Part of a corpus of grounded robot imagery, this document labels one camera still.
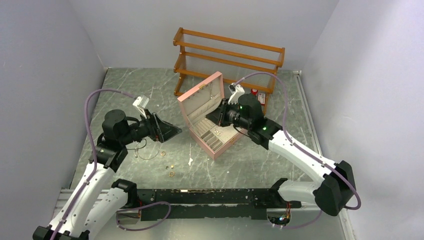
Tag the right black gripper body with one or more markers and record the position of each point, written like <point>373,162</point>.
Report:
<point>230,114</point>

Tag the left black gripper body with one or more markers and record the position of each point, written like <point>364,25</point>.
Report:
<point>145,127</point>

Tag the pink jewelry box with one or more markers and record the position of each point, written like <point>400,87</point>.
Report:
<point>199,101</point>

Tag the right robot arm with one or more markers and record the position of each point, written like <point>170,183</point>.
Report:
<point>333,184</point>

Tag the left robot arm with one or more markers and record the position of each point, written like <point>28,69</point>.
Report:
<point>82,217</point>

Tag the small red white box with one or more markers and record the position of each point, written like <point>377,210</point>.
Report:
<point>262,98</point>

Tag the wooden two-tier shelf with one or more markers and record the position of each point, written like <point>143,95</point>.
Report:
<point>202,54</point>

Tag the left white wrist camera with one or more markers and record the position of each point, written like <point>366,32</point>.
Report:
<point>140,104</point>

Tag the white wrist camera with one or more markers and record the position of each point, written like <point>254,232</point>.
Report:
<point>236,92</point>
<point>140,104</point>

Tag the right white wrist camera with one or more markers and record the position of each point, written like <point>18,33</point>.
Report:
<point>236,92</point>

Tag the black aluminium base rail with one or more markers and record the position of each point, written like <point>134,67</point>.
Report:
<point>206,203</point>

